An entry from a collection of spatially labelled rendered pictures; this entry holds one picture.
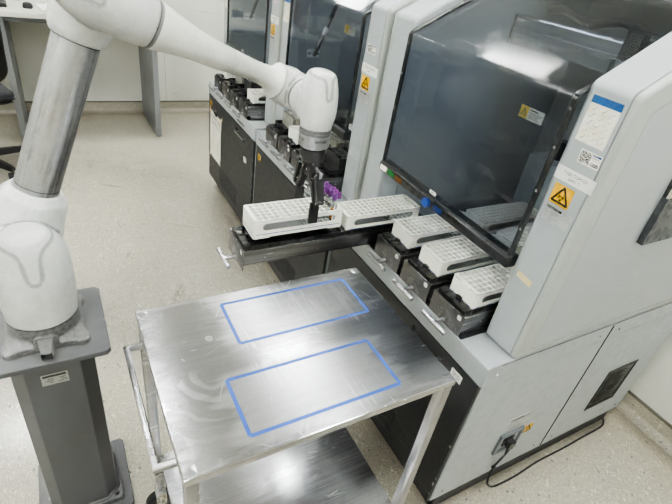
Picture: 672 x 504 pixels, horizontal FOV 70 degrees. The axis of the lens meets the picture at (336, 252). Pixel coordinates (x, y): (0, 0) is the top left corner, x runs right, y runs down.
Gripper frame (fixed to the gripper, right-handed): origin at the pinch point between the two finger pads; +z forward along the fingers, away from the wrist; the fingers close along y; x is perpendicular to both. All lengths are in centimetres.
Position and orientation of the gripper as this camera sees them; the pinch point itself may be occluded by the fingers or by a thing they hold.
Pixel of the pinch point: (305, 208)
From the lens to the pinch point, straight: 149.9
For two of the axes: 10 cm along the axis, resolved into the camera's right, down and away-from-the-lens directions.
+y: 4.7, 5.4, -7.0
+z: -1.4, 8.3, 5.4
